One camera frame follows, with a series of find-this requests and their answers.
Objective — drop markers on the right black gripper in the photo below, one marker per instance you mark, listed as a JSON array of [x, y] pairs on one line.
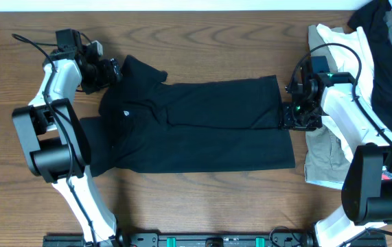
[[286, 121]]

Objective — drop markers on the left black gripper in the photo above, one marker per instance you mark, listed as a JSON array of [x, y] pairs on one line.
[[114, 71]]

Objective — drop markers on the black polo shirt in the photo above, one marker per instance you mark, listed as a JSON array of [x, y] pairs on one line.
[[148, 126]]

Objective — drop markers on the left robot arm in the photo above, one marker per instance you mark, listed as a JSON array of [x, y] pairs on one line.
[[54, 144]]

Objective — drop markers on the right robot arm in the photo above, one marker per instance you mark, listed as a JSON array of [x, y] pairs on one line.
[[366, 194]]

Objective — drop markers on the khaki shorts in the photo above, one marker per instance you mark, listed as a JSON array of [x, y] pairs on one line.
[[325, 162]]

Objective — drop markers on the white shirt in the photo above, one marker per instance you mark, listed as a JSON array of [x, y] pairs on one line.
[[350, 51]]

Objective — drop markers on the black garment with striped band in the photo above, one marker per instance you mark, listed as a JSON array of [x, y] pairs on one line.
[[371, 18]]

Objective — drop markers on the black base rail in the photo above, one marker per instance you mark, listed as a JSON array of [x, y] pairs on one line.
[[159, 240]]

